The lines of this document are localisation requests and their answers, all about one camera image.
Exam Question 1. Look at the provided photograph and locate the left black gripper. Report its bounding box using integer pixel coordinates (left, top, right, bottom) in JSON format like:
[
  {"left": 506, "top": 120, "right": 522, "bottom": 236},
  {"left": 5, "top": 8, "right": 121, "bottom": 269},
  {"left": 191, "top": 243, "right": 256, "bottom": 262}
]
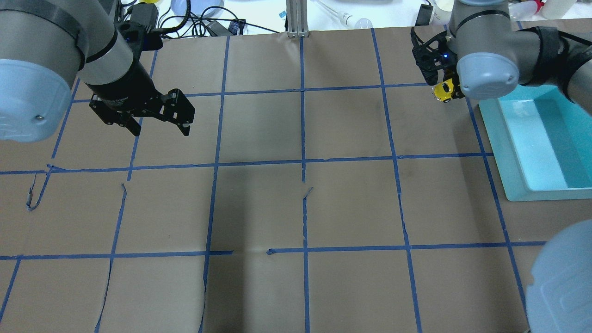
[{"left": 87, "top": 67, "right": 195, "bottom": 137}]

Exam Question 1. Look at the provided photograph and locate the yellow beetle toy car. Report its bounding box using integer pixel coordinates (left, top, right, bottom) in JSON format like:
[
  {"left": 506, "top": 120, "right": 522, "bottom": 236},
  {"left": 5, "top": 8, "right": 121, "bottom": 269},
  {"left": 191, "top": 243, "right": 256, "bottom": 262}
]
[{"left": 432, "top": 78, "right": 455, "bottom": 103}]

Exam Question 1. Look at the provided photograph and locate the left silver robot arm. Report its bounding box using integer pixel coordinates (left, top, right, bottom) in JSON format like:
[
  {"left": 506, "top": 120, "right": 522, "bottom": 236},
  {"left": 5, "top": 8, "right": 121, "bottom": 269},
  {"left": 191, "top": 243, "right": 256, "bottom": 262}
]
[{"left": 0, "top": 0, "right": 195, "bottom": 142}]

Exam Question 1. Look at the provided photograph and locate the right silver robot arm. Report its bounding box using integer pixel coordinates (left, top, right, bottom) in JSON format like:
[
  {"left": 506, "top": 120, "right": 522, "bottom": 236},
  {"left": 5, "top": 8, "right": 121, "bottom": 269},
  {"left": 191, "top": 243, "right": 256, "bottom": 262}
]
[{"left": 449, "top": 0, "right": 592, "bottom": 333}]

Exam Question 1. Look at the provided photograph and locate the teal plastic bin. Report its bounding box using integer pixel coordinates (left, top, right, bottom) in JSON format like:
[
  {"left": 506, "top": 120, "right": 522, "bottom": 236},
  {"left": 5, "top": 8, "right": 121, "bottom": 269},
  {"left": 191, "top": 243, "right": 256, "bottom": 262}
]
[{"left": 479, "top": 85, "right": 592, "bottom": 202}]

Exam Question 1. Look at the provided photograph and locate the black power adapter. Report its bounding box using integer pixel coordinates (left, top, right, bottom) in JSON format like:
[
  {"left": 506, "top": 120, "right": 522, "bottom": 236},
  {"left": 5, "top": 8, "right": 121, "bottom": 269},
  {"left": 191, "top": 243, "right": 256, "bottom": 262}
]
[{"left": 128, "top": 2, "right": 158, "bottom": 30}]

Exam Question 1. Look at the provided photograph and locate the blue plastic plate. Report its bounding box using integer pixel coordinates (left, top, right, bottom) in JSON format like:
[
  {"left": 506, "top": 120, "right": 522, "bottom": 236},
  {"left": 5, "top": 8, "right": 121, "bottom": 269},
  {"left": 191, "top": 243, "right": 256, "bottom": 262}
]
[{"left": 170, "top": 0, "right": 224, "bottom": 18}]

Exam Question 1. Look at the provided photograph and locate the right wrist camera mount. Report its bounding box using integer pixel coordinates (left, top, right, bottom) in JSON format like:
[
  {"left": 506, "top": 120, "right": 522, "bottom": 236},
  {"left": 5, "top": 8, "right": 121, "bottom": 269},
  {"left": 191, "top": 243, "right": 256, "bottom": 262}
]
[{"left": 410, "top": 27, "right": 457, "bottom": 86}]

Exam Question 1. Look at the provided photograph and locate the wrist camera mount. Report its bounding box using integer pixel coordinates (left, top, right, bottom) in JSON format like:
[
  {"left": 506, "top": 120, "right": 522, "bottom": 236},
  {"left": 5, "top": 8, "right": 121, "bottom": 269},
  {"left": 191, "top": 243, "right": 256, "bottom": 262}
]
[
  {"left": 410, "top": 27, "right": 457, "bottom": 86},
  {"left": 115, "top": 21, "right": 163, "bottom": 58}
]

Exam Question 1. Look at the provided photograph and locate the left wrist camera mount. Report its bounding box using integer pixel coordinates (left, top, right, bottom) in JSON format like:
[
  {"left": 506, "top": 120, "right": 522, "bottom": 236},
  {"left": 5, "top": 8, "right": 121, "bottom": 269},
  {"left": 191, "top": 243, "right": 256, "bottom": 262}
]
[{"left": 115, "top": 21, "right": 163, "bottom": 58}]

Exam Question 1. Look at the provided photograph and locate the aluminium frame post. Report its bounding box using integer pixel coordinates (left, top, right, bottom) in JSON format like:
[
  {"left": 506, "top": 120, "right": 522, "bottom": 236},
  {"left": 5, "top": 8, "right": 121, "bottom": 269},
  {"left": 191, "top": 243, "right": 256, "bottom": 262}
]
[{"left": 285, "top": 0, "right": 309, "bottom": 38}]

